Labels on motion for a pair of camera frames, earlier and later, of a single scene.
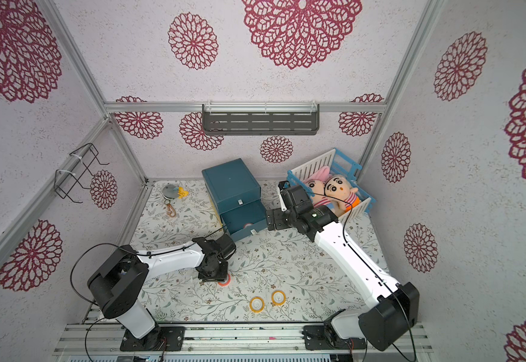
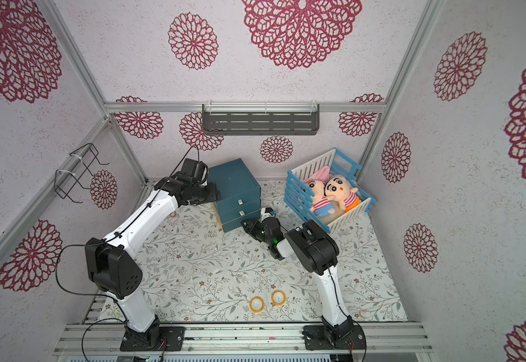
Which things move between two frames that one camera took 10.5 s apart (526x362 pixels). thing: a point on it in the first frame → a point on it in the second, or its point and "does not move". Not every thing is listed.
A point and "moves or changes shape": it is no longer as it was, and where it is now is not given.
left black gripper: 222,277 → 212,194
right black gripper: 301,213 → 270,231
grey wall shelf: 261,118 does not move
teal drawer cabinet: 237,198 moves or changes shape
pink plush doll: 315,183 does not move
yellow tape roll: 284,299 does not move
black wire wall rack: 65,179 does not move
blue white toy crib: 330,180 does not move
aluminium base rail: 248,338 does not move
